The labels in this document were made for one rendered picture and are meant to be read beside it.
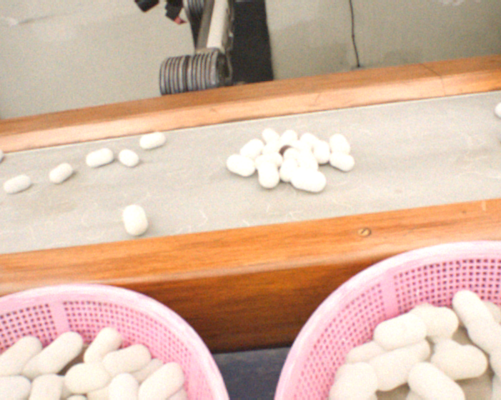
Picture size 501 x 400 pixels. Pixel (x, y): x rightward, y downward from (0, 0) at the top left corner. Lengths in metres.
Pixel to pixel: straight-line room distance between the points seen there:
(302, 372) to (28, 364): 0.19
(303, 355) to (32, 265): 0.23
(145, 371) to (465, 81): 0.59
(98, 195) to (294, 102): 0.31
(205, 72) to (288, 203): 0.48
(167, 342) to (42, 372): 0.09
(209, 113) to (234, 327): 0.38
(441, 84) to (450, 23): 2.14
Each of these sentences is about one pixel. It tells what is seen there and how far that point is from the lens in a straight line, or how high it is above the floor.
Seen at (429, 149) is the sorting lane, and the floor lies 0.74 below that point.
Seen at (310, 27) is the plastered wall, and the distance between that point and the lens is 2.54.
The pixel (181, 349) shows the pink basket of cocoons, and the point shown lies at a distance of 0.27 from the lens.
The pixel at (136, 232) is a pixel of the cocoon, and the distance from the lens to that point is 0.39.
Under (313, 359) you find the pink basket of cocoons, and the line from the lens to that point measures 0.25.
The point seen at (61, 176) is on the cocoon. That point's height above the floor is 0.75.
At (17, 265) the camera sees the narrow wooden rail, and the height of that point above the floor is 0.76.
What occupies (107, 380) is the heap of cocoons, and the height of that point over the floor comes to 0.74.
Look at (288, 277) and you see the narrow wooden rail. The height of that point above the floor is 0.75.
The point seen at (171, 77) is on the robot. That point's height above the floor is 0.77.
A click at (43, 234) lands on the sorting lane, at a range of 0.46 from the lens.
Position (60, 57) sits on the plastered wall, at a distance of 2.73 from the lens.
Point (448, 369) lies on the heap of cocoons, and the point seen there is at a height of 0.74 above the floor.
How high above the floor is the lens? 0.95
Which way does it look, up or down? 31 degrees down
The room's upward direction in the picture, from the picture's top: 9 degrees counter-clockwise
